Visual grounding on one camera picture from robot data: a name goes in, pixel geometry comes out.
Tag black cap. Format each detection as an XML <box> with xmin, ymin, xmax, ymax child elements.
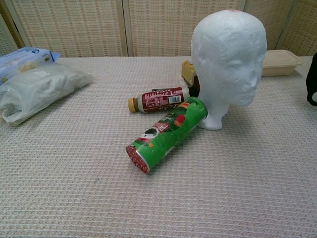
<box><xmin>306</xmin><ymin>52</ymin><xmax>317</xmax><ymax>107</ymax></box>

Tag white foam mannequin head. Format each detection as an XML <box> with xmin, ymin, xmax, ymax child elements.
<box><xmin>190</xmin><ymin>9</ymin><xmax>267</xmax><ymax>130</ymax></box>

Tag green Pringles can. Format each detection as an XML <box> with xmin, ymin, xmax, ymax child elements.
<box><xmin>125</xmin><ymin>96</ymin><xmax>208</xmax><ymax>175</ymax></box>

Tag red label drink bottle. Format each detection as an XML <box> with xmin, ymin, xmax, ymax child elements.
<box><xmin>127</xmin><ymin>86</ymin><xmax>191</xmax><ymax>114</ymax></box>

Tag yellow tea bottle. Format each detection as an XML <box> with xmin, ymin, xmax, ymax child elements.
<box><xmin>181</xmin><ymin>60</ymin><xmax>198</xmax><ymax>85</ymax></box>

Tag woven folding screen panel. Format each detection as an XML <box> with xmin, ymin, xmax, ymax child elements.
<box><xmin>244</xmin><ymin>0</ymin><xmax>295</xmax><ymax>52</ymax></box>
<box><xmin>277</xmin><ymin>0</ymin><xmax>317</xmax><ymax>57</ymax></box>
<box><xmin>0</xmin><ymin>0</ymin><xmax>18</xmax><ymax>57</ymax></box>
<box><xmin>123</xmin><ymin>0</ymin><xmax>246</xmax><ymax>58</ymax></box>
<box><xmin>2</xmin><ymin>0</ymin><xmax>128</xmax><ymax>59</ymax></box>

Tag pink woven tablecloth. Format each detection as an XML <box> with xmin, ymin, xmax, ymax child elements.
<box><xmin>0</xmin><ymin>56</ymin><xmax>317</xmax><ymax>238</ymax></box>

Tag clear plastic bag with cloth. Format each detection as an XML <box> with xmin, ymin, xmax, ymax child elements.
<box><xmin>0</xmin><ymin>61</ymin><xmax>96</xmax><ymax>126</ymax></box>

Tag beige lidded food container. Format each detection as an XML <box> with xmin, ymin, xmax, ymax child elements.
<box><xmin>261</xmin><ymin>49</ymin><xmax>304</xmax><ymax>77</ymax></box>

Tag blue paper box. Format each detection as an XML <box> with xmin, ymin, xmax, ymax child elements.
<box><xmin>0</xmin><ymin>47</ymin><xmax>62</xmax><ymax>86</ymax></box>

